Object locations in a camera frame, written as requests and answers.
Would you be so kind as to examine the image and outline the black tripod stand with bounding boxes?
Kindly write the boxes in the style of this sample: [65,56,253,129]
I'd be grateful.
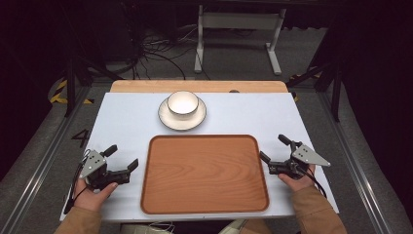
[63,53,125,119]
[285,59,343,124]

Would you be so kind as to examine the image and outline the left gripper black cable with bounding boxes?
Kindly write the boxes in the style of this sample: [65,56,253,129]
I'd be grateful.
[63,148,93,215]

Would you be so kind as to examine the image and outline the person's white shoe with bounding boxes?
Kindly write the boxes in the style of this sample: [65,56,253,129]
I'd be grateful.
[217,218,248,234]

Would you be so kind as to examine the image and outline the wooden tray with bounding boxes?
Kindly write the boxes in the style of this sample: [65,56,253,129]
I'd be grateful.
[139,134,271,215]

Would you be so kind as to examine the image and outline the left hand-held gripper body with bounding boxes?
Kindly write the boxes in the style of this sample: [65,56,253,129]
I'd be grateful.
[79,149,131,191]

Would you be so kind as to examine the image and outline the person's leg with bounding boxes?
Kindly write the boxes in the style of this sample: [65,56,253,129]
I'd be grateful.
[239,218,273,234]

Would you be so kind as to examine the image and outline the white metal stand frame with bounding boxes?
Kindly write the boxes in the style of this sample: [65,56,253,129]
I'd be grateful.
[193,4,287,76]

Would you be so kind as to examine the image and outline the wooden table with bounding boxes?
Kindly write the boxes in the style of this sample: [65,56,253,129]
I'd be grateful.
[109,80,289,95]

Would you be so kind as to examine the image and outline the person's right hand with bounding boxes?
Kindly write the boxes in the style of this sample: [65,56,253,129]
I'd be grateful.
[278,165,317,193]

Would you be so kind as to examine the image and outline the white bowl dark rim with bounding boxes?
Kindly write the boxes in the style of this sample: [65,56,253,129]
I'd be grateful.
[167,90,200,118]

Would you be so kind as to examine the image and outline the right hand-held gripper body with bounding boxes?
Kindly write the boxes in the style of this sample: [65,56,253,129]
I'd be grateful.
[268,140,332,180]

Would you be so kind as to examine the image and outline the person's left hand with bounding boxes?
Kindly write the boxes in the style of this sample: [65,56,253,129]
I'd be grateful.
[73,177,119,213]

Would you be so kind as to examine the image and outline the aluminium floor rail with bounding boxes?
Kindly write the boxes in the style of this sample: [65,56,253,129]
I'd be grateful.
[0,85,94,234]
[315,91,396,234]

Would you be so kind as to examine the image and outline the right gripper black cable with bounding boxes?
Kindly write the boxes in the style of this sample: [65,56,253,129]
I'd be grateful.
[303,167,328,199]

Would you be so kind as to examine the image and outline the bundle of floor cables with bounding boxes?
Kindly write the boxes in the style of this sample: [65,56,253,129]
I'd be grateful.
[131,23,212,81]

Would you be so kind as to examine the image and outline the white saucer plate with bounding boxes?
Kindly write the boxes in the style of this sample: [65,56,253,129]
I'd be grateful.
[157,97,207,132]

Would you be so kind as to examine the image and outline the yellow black floor tape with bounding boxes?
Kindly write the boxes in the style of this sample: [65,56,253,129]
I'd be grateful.
[288,72,322,102]
[48,79,95,105]

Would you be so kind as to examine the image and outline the white table cover sheet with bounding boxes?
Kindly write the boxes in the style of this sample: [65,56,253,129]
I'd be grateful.
[59,92,340,224]

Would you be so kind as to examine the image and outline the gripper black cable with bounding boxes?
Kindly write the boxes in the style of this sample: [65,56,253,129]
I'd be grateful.
[303,167,328,199]
[63,148,93,215]

